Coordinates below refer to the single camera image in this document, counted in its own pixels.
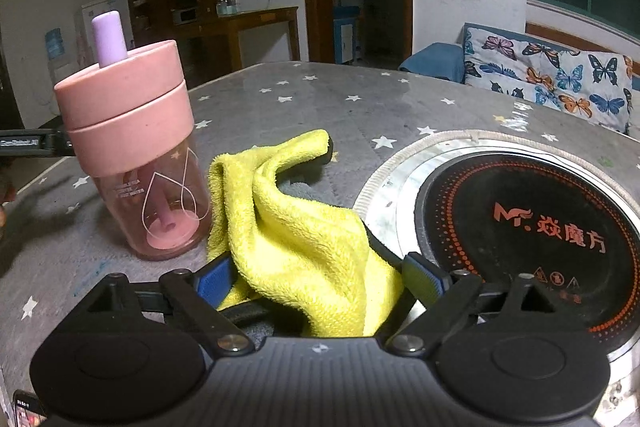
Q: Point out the smartphone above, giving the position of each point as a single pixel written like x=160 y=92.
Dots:
x=27 y=412

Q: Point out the glass jar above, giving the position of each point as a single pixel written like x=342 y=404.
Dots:
x=226 y=4

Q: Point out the person's left hand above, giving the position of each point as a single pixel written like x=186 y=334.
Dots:
x=4 y=217

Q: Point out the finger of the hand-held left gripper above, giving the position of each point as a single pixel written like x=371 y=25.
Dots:
x=60 y=143

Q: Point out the wooden desk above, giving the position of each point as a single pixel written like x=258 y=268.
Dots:
x=250 y=17

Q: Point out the butterfly pattern pillow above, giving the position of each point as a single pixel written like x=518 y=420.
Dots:
x=525 y=62

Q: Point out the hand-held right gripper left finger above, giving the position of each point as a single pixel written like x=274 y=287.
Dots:
x=215 y=279

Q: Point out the yellow microfibre cloth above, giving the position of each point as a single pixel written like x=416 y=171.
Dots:
x=300 y=232

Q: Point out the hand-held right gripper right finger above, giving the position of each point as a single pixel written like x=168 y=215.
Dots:
x=425 y=279

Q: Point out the black round induction cooktop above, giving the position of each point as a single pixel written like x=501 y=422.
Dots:
x=525 y=187

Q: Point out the blue cabinet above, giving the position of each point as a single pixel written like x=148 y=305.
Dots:
x=345 y=37

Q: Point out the white microwave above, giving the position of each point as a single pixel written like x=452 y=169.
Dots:
x=185 y=16

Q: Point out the white fridge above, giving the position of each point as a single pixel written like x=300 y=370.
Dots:
x=100 y=4

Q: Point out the blue sofa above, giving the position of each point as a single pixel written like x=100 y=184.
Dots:
x=430 y=57

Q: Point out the grey star table cover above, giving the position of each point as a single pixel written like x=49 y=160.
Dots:
x=325 y=107

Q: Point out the pink cup with straw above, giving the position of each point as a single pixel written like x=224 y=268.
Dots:
x=130 y=122

